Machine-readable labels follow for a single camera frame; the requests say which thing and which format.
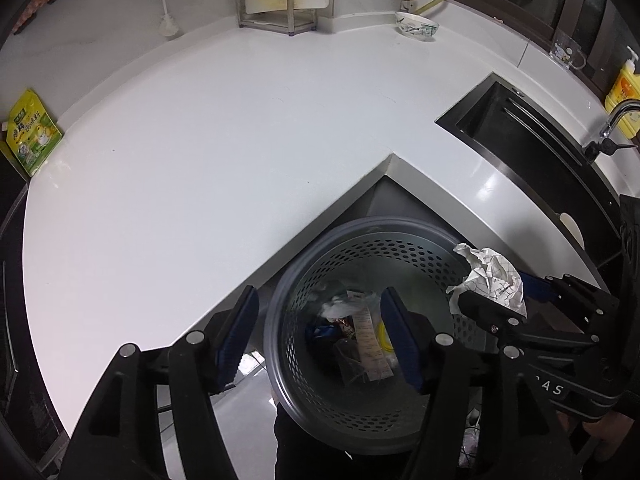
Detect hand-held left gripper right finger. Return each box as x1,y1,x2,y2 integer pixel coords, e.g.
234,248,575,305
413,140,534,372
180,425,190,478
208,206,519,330
379,287,583,480

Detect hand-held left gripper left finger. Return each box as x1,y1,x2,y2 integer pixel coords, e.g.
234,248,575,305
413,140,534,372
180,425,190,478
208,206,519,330
57,285,261,480

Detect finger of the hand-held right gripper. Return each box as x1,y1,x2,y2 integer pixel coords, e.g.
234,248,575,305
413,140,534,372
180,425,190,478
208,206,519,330
457,291,608,357
519,271,622,335

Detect yellow packet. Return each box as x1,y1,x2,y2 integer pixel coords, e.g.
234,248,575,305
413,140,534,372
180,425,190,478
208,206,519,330
377,320,396,353

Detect pink cardboard box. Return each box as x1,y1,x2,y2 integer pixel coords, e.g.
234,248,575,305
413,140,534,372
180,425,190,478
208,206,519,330
350,290,393,381

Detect printed paper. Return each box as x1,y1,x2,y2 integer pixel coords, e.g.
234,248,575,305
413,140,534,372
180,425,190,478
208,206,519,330
446,242,528,320

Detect clear plastic packaging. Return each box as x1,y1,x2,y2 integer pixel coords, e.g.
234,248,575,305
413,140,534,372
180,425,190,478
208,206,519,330
334,340,371,386

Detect white plastic wrap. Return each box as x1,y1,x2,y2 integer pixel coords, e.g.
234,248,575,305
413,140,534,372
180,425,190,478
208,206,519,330
320,296,366,321

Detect small blue wrapper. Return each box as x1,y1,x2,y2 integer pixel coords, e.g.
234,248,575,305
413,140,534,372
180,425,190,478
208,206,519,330
306,322,341,343

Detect perforated metal trash bin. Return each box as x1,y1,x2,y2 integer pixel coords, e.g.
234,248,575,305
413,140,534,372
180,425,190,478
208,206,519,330
263,216,493,453

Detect person's right hand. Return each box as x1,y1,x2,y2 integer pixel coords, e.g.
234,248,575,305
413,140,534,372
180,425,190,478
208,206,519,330
580,407,638,461

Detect white bowl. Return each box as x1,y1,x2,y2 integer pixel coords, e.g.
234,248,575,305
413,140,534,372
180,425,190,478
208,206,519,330
559,212,585,248

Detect black sink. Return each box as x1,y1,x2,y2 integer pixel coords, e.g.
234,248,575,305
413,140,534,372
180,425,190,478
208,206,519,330
435,72,623,266

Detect metal faucet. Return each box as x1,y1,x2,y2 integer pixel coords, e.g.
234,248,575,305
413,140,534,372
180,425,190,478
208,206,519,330
582,100,640,163

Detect yellow dish soap bottle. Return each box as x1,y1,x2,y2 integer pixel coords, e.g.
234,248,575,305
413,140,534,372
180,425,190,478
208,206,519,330
604,46,640,141

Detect printed glass cup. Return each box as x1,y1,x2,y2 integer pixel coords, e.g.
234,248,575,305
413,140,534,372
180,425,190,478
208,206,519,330
550,30,587,71

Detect green yellow pouch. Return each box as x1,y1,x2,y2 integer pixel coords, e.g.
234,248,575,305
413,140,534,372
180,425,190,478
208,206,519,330
0,89,64,177

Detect floral ceramic bowl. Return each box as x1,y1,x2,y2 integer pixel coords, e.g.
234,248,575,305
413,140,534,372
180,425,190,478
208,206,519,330
395,11,440,41

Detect metal cutting board rack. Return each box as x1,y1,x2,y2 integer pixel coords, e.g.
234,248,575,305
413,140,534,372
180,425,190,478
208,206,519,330
234,0,317,36

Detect blue white bottle brush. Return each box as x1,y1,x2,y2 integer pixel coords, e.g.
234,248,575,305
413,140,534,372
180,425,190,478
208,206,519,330
151,0,182,37

